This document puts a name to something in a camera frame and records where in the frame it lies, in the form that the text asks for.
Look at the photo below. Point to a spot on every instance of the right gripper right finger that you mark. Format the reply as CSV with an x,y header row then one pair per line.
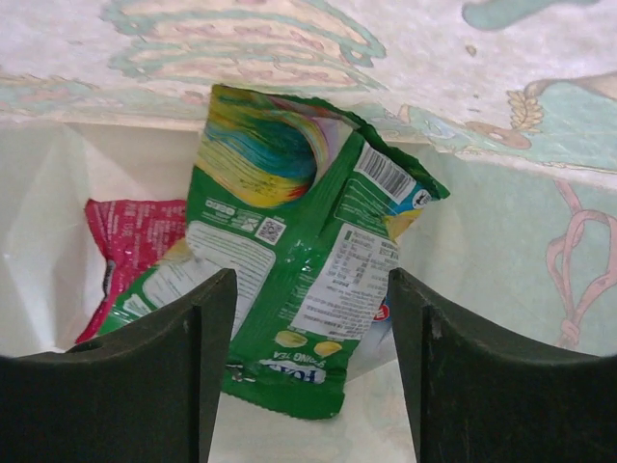
x,y
477,392

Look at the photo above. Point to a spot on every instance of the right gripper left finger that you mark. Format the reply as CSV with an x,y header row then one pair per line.
x,y
147,392

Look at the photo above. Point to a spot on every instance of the green spring tea candy bag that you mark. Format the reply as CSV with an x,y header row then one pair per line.
x,y
304,202

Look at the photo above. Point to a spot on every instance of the green floral paper bag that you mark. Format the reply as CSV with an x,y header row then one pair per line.
x,y
510,104

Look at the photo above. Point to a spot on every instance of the pink red candy bag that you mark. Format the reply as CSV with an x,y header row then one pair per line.
x,y
131,236

